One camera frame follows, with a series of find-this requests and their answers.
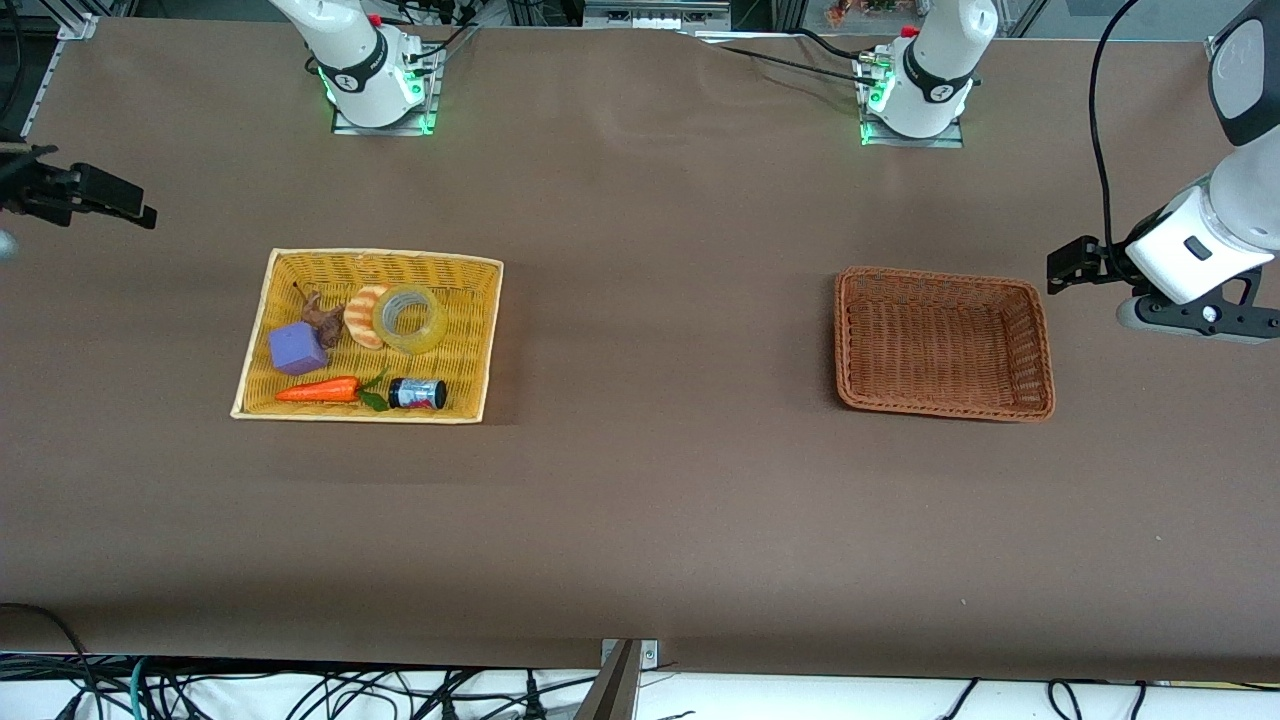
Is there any yellow tape roll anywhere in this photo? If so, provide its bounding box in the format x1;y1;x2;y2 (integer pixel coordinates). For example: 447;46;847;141
372;284;447;355

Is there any brown wicker basket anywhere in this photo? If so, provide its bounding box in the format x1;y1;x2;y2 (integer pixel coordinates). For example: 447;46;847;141
834;265;1056;423

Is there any purple foam cube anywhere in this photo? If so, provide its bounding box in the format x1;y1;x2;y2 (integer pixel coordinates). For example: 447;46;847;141
268;322;330;377

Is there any brown lion figurine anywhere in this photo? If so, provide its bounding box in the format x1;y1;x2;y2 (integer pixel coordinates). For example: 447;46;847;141
293;283;347;349

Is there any croissant toy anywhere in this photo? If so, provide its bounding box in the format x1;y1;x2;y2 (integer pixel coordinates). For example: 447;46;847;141
343;284;391;351

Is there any orange plastic carrot toy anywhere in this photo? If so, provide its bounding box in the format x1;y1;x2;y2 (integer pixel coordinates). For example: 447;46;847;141
275;368;393;413

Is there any small jar with black lid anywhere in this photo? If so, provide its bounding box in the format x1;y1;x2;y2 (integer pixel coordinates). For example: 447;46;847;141
388;377;448;411

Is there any yellow wicker basket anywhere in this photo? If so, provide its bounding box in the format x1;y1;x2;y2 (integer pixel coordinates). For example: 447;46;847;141
230;248;504;425

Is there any grey metal device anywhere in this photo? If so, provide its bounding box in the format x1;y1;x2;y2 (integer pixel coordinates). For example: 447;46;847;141
583;0;733;31

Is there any aluminium frame rail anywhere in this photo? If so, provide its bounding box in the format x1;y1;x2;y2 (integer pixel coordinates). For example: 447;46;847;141
0;12;99;191

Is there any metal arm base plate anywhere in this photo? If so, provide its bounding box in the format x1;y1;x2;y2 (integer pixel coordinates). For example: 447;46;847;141
332;45;441;136
858;55;967;149

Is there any small metal bracket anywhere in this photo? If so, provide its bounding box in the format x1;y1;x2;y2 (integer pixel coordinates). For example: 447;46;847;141
600;638;661;671

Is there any dark metal post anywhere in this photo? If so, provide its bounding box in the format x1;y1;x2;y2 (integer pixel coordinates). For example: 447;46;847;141
572;640;643;720

